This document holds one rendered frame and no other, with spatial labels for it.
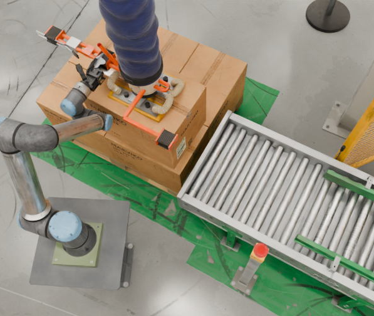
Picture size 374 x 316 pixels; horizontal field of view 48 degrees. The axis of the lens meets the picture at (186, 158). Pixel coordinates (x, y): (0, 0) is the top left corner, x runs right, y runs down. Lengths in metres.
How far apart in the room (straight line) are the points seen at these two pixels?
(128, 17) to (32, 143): 0.64
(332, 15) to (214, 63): 1.50
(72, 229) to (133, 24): 1.03
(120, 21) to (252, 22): 2.45
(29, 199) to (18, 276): 1.31
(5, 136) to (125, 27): 0.66
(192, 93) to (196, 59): 0.81
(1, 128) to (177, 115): 0.92
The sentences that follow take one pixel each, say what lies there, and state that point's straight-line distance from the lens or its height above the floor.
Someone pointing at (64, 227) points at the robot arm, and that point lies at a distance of 2.18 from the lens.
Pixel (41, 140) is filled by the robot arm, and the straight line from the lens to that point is 1.81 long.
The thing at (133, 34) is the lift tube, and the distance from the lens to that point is 1.83.
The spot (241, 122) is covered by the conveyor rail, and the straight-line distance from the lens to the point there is 2.80.
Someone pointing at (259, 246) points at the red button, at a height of 1.04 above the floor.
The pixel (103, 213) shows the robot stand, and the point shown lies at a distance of 2.46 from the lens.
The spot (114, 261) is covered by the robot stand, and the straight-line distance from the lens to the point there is 2.38.
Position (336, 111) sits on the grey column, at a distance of 3.65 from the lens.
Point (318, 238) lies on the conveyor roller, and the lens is 2.64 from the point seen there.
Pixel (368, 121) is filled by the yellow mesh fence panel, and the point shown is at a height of 1.05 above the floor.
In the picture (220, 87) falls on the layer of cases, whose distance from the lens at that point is 3.00.
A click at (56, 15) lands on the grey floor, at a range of 4.43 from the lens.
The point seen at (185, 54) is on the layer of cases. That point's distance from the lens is 3.17.
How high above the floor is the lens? 3.04
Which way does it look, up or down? 66 degrees down
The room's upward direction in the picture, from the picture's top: 7 degrees counter-clockwise
